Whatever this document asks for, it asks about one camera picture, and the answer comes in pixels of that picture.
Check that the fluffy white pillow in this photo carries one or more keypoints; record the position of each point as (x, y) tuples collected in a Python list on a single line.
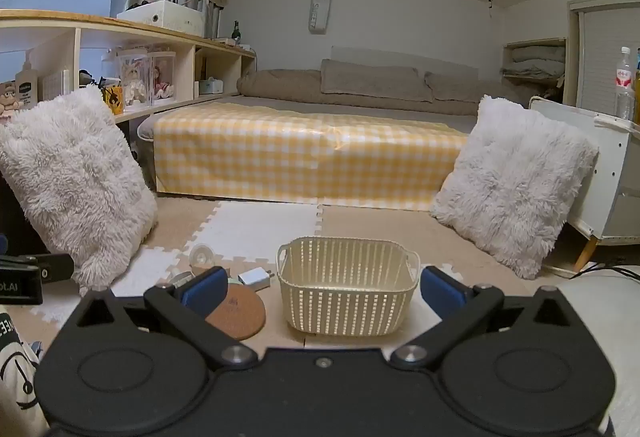
[(515, 187), (75, 177)]

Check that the clear case with red doll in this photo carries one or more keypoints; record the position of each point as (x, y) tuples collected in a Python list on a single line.
[(162, 79)]

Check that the wooden shelf unit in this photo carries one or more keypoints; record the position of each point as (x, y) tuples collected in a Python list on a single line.
[(186, 72)]

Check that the clear case with white doll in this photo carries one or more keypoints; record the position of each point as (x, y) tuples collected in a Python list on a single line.
[(132, 87)]

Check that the white charger plug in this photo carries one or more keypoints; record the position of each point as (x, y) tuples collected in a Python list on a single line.
[(255, 278)]

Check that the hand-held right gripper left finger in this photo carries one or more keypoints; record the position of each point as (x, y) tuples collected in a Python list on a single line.
[(205, 289)]

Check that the white storage box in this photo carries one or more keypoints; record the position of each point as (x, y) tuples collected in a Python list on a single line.
[(165, 17)]

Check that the white tissue box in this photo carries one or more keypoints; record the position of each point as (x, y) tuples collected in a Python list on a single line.
[(210, 87)]

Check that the cartoon printed box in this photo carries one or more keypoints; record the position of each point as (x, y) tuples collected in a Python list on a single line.
[(9, 97)]

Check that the cream plastic basket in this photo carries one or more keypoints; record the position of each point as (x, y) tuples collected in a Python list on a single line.
[(345, 287)]

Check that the yellow cup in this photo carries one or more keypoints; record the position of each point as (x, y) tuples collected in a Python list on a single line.
[(114, 101)]

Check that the white printed shirt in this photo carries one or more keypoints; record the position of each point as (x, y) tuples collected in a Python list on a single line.
[(15, 367)]

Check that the round cork coaster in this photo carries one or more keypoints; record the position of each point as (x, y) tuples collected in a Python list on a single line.
[(242, 314)]

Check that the yellow checkered bed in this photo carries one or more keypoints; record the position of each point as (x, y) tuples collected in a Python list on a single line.
[(350, 109)]

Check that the beige foam mat tile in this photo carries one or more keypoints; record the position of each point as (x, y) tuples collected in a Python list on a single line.
[(380, 222)]

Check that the folded grey blankets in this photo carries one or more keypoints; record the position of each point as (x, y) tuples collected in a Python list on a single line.
[(535, 59)]

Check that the clear water bottle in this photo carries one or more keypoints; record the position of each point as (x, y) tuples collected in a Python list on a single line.
[(625, 87)]

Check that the black furniture panel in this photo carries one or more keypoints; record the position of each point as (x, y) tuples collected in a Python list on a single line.
[(15, 217)]

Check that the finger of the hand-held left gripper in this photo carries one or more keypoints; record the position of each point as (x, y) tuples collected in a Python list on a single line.
[(57, 267)]

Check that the white side table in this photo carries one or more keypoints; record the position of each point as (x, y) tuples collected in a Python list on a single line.
[(612, 187)]

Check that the white hanging wall bag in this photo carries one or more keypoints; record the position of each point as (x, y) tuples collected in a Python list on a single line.
[(320, 14)]

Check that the brown bed pillow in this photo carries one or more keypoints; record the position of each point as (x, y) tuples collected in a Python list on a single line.
[(375, 79), (465, 89)]

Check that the long brown bolster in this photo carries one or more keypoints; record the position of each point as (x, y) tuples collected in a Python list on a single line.
[(280, 89)]

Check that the green glass bottle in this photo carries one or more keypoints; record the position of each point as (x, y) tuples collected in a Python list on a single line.
[(236, 34)]

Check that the white wall shelf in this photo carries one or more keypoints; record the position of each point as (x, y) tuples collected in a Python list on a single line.
[(535, 41)]

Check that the small white box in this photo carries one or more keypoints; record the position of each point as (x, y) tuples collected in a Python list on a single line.
[(55, 84)]

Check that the white lotion pump bottle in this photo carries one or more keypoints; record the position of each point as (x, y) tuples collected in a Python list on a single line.
[(27, 92)]

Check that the white louvered wardrobe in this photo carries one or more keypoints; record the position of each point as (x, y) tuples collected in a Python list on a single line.
[(600, 57)]

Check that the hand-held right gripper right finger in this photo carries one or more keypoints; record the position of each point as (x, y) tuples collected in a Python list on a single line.
[(440, 291)]

